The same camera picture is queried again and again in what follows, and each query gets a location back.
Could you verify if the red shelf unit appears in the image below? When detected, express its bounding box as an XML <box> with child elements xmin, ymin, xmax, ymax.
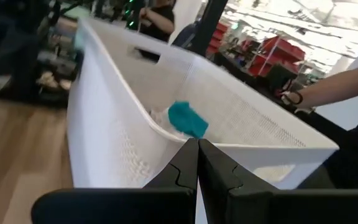
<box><xmin>246</xmin><ymin>35</ymin><xmax>306</xmax><ymax>78</ymax></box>

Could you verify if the red bin stack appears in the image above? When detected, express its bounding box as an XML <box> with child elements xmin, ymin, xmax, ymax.
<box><xmin>206</xmin><ymin>21</ymin><xmax>230</xmax><ymax>56</ymax></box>

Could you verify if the black device with green lights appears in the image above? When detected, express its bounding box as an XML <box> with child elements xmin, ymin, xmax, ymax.
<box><xmin>123</xmin><ymin>0</ymin><xmax>142</xmax><ymax>31</ymax></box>

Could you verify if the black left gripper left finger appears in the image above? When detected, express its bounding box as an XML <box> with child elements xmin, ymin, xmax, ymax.
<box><xmin>143</xmin><ymin>138</ymin><xmax>200</xmax><ymax>196</ymax></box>

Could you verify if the black frame post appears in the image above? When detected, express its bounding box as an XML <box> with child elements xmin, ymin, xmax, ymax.
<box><xmin>190</xmin><ymin>0</ymin><xmax>229</xmax><ymax>57</ymax></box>

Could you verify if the teal garment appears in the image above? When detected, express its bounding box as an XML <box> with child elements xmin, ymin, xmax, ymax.
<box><xmin>167</xmin><ymin>100</ymin><xmax>210</xmax><ymax>139</ymax></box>

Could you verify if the black wrist band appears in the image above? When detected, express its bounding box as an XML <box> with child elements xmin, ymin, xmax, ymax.
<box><xmin>282</xmin><ymin>90</ymin><xmax>304</xmax><ymax>106</ymax></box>

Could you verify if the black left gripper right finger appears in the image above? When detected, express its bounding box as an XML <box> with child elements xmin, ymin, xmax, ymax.
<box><xmin>198</xmin><ymin>138</ymin><xmax>279</xmax><ymax>224</ymax></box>

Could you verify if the person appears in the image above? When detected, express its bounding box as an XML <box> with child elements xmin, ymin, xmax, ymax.
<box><xmin>280</xmin><ymin>45</ymin><xmax>358</xmax><ymax>190</ymax></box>
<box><xmin>137</xmin><ymin>0</ymin><xmax>176</xmax><ymax>43</ymax></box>

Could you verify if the white woven laundry basket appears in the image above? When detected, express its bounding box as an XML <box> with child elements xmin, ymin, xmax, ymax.
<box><xmin>66</xmin><ymin>17</ymin><xmax>340</xmax><ymax>224</ymax></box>

